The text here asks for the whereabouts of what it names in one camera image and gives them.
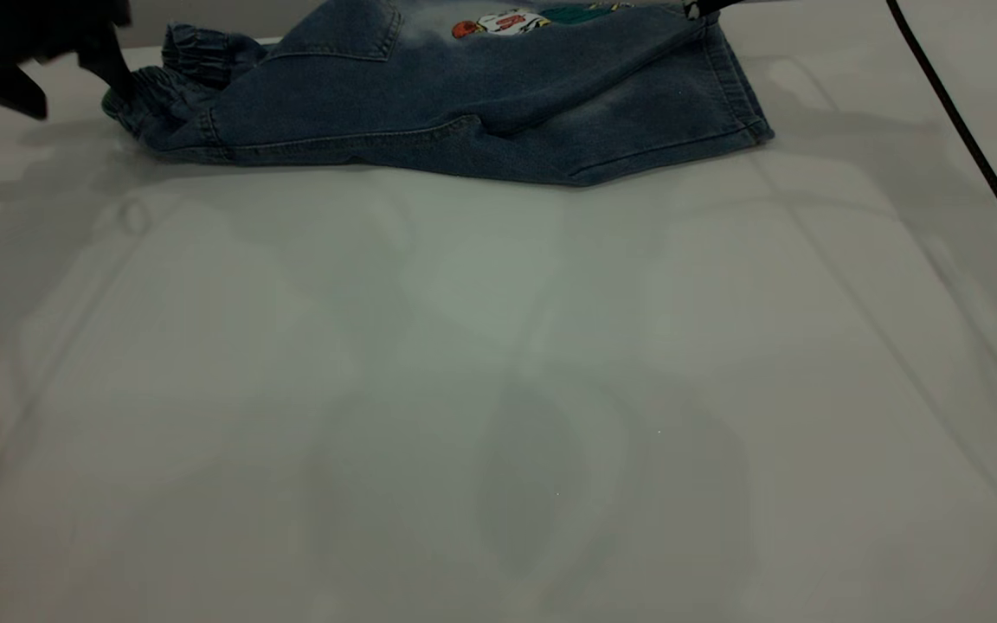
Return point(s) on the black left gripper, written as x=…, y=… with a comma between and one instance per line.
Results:
x=14, y=30

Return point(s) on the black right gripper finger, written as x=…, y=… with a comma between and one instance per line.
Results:
x=702, y=7

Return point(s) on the blue denim kids pants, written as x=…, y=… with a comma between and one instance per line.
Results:
x=464, y=104

